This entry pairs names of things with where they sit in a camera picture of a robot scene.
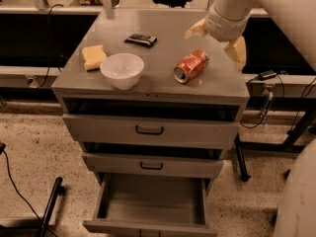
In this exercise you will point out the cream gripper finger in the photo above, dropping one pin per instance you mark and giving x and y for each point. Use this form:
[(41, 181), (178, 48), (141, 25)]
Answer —
[(197, 29), (236, 51)]

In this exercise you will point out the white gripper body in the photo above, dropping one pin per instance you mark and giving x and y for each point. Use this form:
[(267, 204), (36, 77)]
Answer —
[(224, 29)]

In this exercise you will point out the red coke can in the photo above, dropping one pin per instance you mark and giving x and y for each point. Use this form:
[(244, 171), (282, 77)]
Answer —
[(191, 66)]

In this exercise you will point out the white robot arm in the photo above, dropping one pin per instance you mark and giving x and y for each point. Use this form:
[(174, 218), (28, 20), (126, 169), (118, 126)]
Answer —
[(296, 214)]

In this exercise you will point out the grey metal drawer cabinet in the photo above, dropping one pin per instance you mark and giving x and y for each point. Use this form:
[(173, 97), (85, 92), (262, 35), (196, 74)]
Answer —
[(217, 94)]

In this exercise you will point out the grey middle drawer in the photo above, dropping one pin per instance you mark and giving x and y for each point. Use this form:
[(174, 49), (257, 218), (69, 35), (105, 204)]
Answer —
[(152, 165)]

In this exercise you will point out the grey top drawer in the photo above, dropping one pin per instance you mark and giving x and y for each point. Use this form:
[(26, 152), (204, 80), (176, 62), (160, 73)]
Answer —
[(152, 131)]

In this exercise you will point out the grey open bottom drawer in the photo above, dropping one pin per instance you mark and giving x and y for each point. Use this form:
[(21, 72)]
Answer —
[(151, 206)]

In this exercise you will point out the black power adapter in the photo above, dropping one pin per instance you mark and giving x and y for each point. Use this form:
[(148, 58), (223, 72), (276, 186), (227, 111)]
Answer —
[(267, 75)]

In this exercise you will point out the dark snack bar packet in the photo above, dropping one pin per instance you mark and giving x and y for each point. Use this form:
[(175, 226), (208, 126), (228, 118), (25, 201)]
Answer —
[(142, 40)]

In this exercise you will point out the white bowl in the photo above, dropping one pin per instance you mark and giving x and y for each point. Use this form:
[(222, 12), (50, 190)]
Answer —
[(122, 70)]

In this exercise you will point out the yellow sponge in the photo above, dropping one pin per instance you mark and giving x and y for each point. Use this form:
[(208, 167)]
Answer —
[(93, 56)]

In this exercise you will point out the black table leg left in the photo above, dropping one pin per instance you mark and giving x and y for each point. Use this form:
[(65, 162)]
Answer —
[(57, 190)]

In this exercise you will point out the black table frame right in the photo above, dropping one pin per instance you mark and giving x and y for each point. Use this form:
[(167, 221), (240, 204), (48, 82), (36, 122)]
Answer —
[(288, 146)]

